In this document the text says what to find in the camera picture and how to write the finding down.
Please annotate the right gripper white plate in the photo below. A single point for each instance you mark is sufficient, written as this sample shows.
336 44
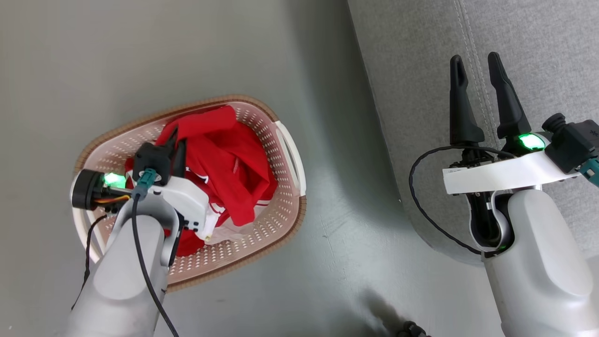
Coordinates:
505 175

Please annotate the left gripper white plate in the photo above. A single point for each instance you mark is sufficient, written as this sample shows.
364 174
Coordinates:
187 201

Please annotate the red shirt with white lettering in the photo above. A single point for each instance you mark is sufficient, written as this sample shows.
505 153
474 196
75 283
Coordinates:
234 187

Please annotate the red and white striped garment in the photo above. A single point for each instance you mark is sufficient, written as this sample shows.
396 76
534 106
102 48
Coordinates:
189 243

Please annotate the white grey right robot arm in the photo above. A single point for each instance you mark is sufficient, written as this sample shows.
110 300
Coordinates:
543 262

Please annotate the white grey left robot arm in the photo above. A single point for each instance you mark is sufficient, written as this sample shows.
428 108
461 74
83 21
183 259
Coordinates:
117 281

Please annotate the cream perforated laundry basket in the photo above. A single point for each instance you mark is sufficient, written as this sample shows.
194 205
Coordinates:
276 206

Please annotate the grey fabric sofa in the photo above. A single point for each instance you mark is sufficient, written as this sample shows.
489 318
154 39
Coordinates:
468 37

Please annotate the small black knobbed object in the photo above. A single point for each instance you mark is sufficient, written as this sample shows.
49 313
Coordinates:
412 329

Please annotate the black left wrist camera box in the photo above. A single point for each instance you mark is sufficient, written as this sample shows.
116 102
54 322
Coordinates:
152 158

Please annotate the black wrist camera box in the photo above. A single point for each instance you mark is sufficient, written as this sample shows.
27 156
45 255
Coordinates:
573 142
152 158

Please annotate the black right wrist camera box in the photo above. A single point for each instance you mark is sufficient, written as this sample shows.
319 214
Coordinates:
573 142

